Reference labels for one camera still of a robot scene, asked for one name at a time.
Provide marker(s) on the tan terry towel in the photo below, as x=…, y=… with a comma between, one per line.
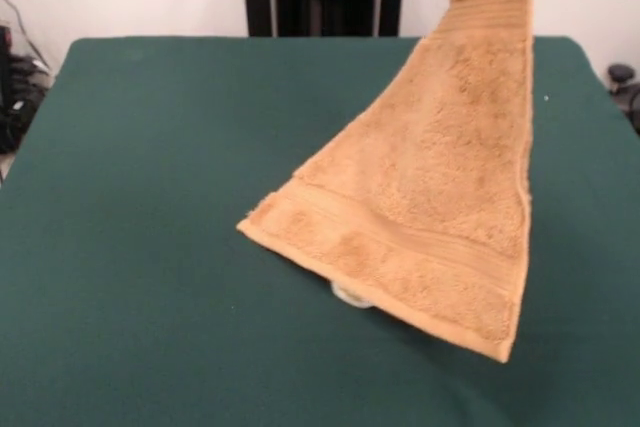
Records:
x=440, y=172

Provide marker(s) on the dark green table cloth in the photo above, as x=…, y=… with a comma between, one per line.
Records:
x=150, y=197

